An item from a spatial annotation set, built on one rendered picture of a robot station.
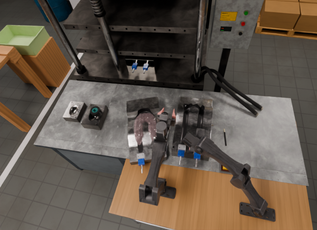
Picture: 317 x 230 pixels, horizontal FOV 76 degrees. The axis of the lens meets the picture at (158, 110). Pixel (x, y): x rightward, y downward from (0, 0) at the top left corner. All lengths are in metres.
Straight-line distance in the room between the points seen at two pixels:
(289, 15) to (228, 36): 2.15
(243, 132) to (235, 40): 0.71
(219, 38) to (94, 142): 1.28
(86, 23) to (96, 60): 0.53
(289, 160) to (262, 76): 1.76
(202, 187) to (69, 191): 1.57
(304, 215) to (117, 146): 1.27
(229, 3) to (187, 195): 1.30
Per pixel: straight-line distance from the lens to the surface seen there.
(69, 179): 2.59
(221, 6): 1.62
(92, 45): 2.09
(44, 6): 1.88
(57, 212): 2.55
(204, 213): 1.43
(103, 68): 2.20
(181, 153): 1.41
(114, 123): 1.72
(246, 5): 1.63
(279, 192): 1.57
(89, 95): 1.98
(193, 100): 1.69
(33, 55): 3.15
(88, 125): 1.71
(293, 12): 3.84
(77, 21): 1.95
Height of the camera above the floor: 2.21
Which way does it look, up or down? 56 degrees down
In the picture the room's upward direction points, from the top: 9 degrees counter-clockwise
